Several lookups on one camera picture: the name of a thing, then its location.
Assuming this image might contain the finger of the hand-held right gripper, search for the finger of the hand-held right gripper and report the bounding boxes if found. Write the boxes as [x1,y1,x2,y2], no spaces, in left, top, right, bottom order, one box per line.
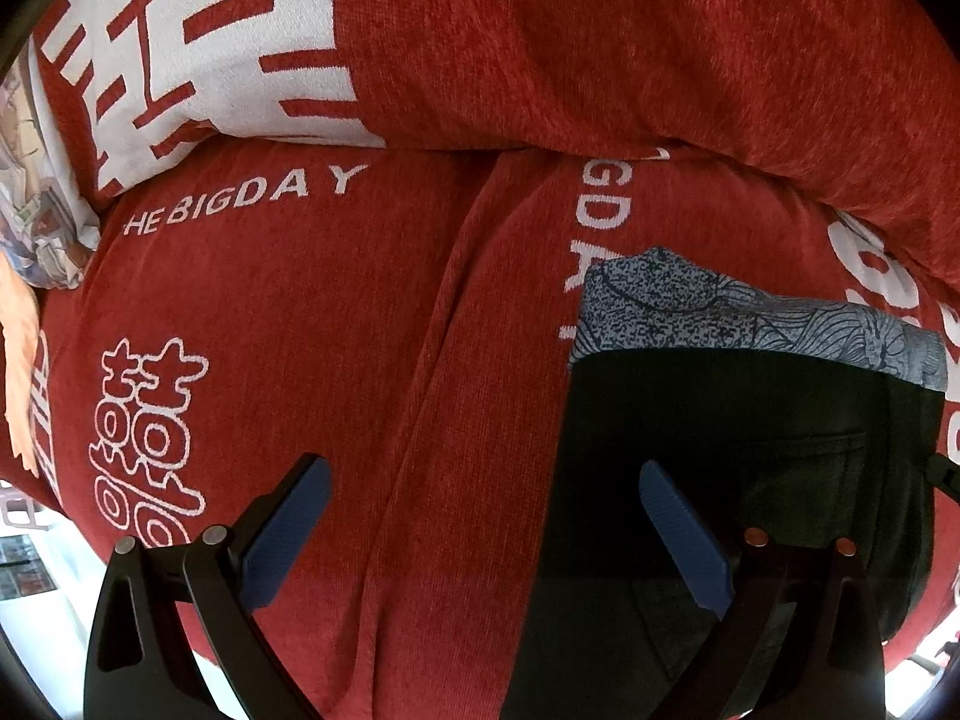
[926,450,960,508]

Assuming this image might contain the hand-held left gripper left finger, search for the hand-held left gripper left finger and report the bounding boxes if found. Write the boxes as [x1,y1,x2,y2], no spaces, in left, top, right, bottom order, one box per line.
[84,453,333,720]

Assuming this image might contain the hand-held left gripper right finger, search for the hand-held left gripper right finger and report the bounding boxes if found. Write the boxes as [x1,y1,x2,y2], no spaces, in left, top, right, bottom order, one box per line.
[638,460,890,720]

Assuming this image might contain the dark green pants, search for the dark green pants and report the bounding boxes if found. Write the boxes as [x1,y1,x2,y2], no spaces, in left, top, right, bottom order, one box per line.
[508,246,952,720]

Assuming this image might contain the red printed bed sheet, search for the red printed bed sheet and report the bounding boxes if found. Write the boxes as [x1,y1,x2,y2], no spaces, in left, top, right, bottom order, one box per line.
[0,131,960,720]

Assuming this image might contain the patterned colourful cloth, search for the patterned colourful cloth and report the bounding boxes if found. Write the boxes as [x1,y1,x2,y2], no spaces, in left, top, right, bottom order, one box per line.
[0,52,103,291]

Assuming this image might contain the red printed quilt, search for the red printed quilt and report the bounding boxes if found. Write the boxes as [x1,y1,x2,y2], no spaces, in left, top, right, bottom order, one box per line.
[22,0,960,278]

